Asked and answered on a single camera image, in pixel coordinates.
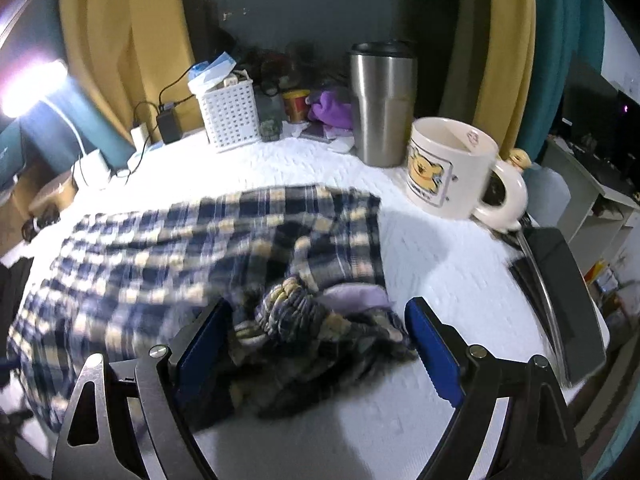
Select yellow curtain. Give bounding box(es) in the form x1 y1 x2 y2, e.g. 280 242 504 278
452 0 536 148
59 0 201 141

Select yellow red can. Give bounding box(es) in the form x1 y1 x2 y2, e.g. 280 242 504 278
282 89 312 123

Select blue plastic bag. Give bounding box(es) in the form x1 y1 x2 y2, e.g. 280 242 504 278
192 54 238 86

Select black computer monitor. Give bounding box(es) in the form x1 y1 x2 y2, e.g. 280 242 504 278
550 55 618 146

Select white plastic basket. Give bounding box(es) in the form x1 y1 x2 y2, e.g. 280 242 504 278
189 77 262 153

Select white desk lamp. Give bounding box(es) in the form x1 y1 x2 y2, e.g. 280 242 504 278
0 57 113 191

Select coiled black cable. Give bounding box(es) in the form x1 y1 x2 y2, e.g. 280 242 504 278
21 212 61 241

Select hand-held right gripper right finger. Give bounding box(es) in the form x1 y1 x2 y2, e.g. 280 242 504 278
404 296 586 480

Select white textured tablecloth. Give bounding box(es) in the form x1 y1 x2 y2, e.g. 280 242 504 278
0 127 611 480

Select stainless steel tumbler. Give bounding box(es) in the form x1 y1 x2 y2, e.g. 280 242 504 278
349 41 418 168

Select grey desk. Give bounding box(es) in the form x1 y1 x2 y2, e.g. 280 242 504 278
542 137 640 271

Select plaid pants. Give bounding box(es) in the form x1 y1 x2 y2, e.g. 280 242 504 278
7 185 418 433

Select translucent plastic jug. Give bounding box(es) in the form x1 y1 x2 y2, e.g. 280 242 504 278
525 160 568 231

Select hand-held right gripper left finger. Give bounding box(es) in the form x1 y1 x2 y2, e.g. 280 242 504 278
50 297 236 480

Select cream bear print mug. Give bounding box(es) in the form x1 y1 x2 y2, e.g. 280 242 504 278
404 116 528 233

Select purple cloth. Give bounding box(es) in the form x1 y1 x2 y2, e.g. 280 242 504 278
306 89 355 128

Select cardboard box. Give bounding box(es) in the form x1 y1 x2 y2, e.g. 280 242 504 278
0 170 36 256

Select teal curtain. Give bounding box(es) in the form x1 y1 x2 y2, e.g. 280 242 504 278
20 77 136 171
517 0 606 161

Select black charger cable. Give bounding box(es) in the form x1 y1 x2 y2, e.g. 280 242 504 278
159 62 201 110
132 101 162 161

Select black charger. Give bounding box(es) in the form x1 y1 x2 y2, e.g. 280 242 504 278
156 105 182 145

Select black smartphone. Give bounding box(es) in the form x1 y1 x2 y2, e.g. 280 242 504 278
509 226 608 388

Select dark window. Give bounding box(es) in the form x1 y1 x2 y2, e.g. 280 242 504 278
200 0 466 91

